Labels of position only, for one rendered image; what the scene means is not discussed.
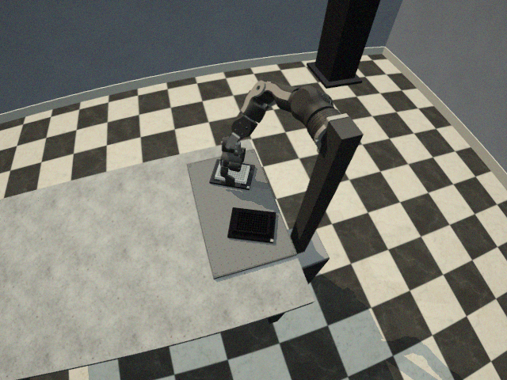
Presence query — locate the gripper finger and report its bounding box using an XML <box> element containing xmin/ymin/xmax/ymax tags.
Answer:
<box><xmin>220</xmin><ymin>160</ymin><xmax>235</xmax><ymax>186</ymax></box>

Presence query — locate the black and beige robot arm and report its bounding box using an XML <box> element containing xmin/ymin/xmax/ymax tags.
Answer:
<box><xmin>221</xmin><ymin>81</ymin><xmax>349</xmax><ymax>154</ymax></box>

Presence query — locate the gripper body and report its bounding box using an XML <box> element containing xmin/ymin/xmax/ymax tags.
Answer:
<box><xmin>220</xmin><ymin>141</ymin><xmax>246</xmax><ymax>172</ymax></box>

